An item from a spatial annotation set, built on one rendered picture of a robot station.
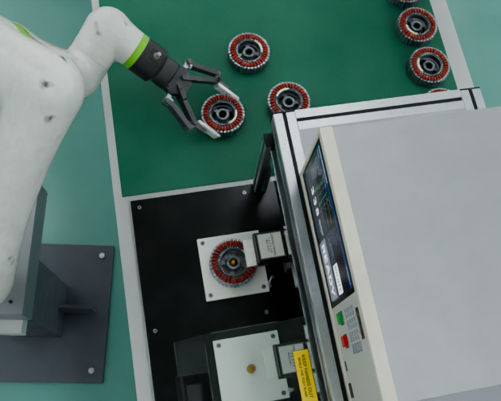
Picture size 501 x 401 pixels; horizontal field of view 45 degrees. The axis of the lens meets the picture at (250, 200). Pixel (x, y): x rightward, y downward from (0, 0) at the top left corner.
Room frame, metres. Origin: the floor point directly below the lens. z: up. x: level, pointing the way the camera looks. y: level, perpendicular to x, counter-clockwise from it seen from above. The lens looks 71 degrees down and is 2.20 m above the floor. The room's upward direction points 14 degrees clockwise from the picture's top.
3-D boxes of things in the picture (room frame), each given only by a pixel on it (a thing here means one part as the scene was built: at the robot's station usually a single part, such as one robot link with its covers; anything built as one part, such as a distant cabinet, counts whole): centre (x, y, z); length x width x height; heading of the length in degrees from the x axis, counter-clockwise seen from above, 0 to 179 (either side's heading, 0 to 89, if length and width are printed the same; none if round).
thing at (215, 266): (0.33, 0.00, 0.80); 0.11 x 0.11 x 0.04
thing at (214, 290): (0.33, 0.00, 0.78); 0.15 x 0.15 x 0.01; 23
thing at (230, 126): (0.71, 0.12, 0.77); 0.11 x 0.11 x 0.04
